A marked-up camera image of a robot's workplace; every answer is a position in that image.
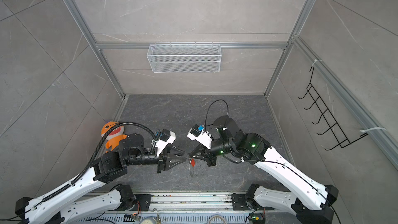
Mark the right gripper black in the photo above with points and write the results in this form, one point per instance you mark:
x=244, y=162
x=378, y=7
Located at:
x=200, y=150

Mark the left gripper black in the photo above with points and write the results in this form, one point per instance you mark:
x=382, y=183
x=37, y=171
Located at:
x=164, y=158

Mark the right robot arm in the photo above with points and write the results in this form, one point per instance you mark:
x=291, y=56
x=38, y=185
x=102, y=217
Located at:
x=309, y=201

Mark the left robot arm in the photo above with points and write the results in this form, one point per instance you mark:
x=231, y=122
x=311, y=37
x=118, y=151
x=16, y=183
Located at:
x=63, y=205

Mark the orange shark plush toy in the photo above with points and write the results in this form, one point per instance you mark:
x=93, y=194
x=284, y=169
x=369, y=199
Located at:
x=113, y=139

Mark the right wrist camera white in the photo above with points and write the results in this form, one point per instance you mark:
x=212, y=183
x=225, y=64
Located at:
x=197, y=133

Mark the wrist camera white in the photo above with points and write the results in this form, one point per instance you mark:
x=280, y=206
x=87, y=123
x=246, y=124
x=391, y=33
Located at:
x=166, y=137
x=197, y=133

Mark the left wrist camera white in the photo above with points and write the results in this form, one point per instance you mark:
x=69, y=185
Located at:
x=166, y=137

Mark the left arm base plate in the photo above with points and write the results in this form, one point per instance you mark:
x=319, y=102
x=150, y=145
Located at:
x=142, y=203

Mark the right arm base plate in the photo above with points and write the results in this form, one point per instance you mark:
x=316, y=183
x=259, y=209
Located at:
x=240, y=203

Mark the aluminium rail frame front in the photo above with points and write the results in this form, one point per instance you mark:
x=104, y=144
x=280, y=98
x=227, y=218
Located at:
x=180, y=208

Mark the white wire mesh basket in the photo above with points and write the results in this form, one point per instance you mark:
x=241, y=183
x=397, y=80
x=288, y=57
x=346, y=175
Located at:
x=187, y=58

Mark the black wire hook rack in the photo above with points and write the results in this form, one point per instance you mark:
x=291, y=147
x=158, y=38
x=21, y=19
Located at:
x=326, y=116

